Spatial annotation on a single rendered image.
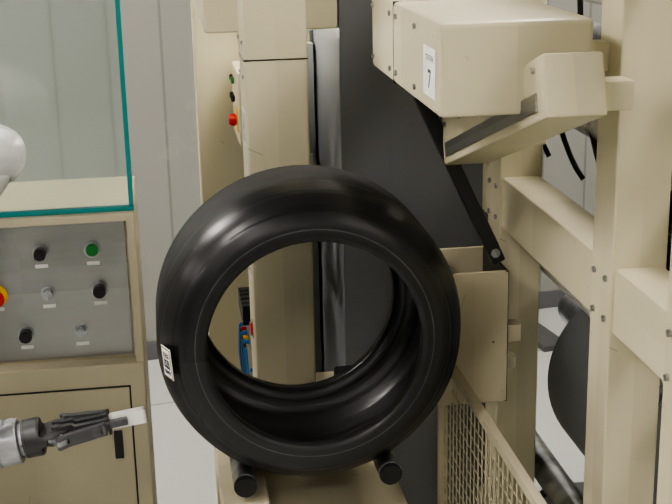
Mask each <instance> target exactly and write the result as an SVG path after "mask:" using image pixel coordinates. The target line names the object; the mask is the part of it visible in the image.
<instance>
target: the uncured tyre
mask: <svg viewBox="0 0 672 504"><path fill-rule="evenodd" d="M307 242H334V243H340V244H345V245H349V246H353V247H356V248H359V249H361V250H364V251H366V252H368V253H370V254H372V255H374V256H376V257H377V258H379V259H380V260H382V261H383V262H385V263H386V264H387V265H388V266H389V269H390V273H391V281H392V297H391V305H390V310H389V313H388V317H387V320H386V322H385V325H384V327H383V329H382V331H381V333H380V335H379V336H378V338H377V339H376V341H375V342H374V344H373V345H372V346H371V348H370V349H369V350H368V351H367V352H366V353H365V354H364V355H363V356H362V357H361V358H360V359H359V360H358V361H357V362H355V363H354V364H353V365H351V366H350V367H348V368H347V369H345V370H344V371H342V372H340V373H338V374H336V375H334V376H332V377H329V378H327V379H324V380H321V381H317V382H313V383H307V384H296V385H288V384H277V383H272V382H267V381H264V380H261V379H258V378H255V377H253V376H251V375H249V374H247V373H245V372H243V371H242V370H240V369H238V368H237V367H236V366H234V365H233V364H232V363H231V362H229V361H228V360H227V359H226V358H225V357H224V356H223V355H222V354H221V353H220V351H219V350H218V349H217V347H216V346H215V345H214V343H213V342H212V340H211V338H210V336H209V334H208V332H209V327H210V323H211V320H212V317H213V314H214V312H215V309H216V307H217V305H218V303H219V301H220V299H221V297H222V296H223V294H224V293H225V291H226V290H227V288H228V287H229V286H230V285H231V283H232V282H233V281H234V280H235V279H236V278H237V277H238V276H239V275H240V274H241V273H242V272H243V271H244V270H245V269H246V268H248V267H249V266H250V265H251V264H253V263H254V262H256V261H257V260H259V259H260V258H262V257H264V256H266V255H268V254H270V253H272V252H274V251H276V250H279V249H282V248H285V247H288V246H291V245H296V244H301V243H307ZM460 333H461V310H460V302H459V296H458V291H457V287H456V283H455V280H454V277H453V274H452V272H451V269H450V267H449V265H448V263H447V261H446V259H445V257H444V255H443V253H442V252H441V250H440V248H439V247H438V245H437V244H436V242H435V241H434V240H433V239H432V237H431V236H430V235H429V234H428V232H427V231H426V230H425V229H424V227H423V226H422V225H421V224H420V223H419V221H418V220H417V219H416V218H415V216H414V215H413V214H412V213H411V212H410V211H409V209H408V208H407V207H406V206H405V205H404V204H403V203H402V202H401V201H400V200H398V199H397V198H396V197H395V196H394V195H392V194H391V193H390V192H388V191H387V190H386V189H384V188H383V187H381V186H379V185H378V184H376V183H374V182H373V181H371V180H369V179H367V178H364V177H362V176H360V175H357V174H355V173H352V172H349V171H345V170H342V169H338V168H333V167H327V166H320V165H290V166H282V167H276V168H271V169H267V170H263V171H260V172H257V173H254V174H251V175H249V176H246V177H244V178H242V179H239V180H237V181H235V182H233V183H232V184H230V185H228V186H226V187H225V188H223V189H222V190H220V191H219V192H217V193H216V194H214V195H213V196H212V197H210V198H209V199H208V200H207V201H206V202H204V203H203V204H202V205H201V206H200V207H199V208H198V209H197V210H196V211H195V212H194V213H193V214H192V215H191V216H190V218H189V219H188V220H187V221H186V222H185V224H184V225H183V226H182V228H181V229H180V231H179V232H178V234H177V235H176V237H175V239H174V240H173V242H172V244H171V246H170V248H169V250H168V252H167V254H166V257H165V259H164V262H163V265H162V268H161V272H160V275H159V280H158V285H157V292H156V340H157V352H158V359H159V364H160V368H161V372H162V375H163V378H164V381H165V384H166V386H167V389H168V391H169V393H170V395H171V397H172V399H173V401H174V403H175V404H176V406H177V408H178V409H179V411H180V412H181V413H182V415H183V416H184V417H185V419H186V420H187V421H188V422H189V424H190V425H191V426H192V427H193V428H194V429H195V430H196V431H197V432H198V433H199V434H200V435H201V436H202V437H203V438H204V439H205V440H207V441H208V442H209V443H210V444H211V445H213V446H214V447H215V448H217V449H218V450H219V451H221V452H222V453H224V454H226V455H227V456H229V457H231V458H233V459H235V460H237V461H239V462H241V463H243V464H245V465H248V466H250V467H253V468H256V469H259V470H263V471H267V472H271V473H276V474H282V475H292V476H315V475H325V474H331V473H337V472H341V471H345V470H348V469H352V468H355V467H358V466H360V465H363V464H365V463H368V462H370V461H372V460H374V459H376V458H378V457H380V456H382V455H384V454H385V453H387V452H389V451H390V450H392V449H393V448H395V447H396V446H398V445H399V444H400V443H402V442H403V441H404V440H405V439H407V438H408V437H409V436H410V435H411V434H412V433H413V432H414V431H415V430H416V429H417V428H418V427H419V426H420V425H421V424H422V423H423V422H424V421H425V420H426V419H427V417H428V416H429V415H430V414H431V412H432V411H433V410H434V408H435V407H436V405H437V404H438V402H439V400H440V399H441V397H442V395H443V393H444V392H445V390H446V387H447V385H448V383H449V381H450V378H451V376H452V373H453V370H454V367H455V364H456V360H457V355H458V350H459V343H460ZM161 345H163V346H164V347H166V348H167V349H169V350H170V353H171V360H172V367H173V375H174V381H172V380H171V379H170V378H168V377H167V376H166V375H165V373H164V366H163V358H162V351H161Z"/></svg>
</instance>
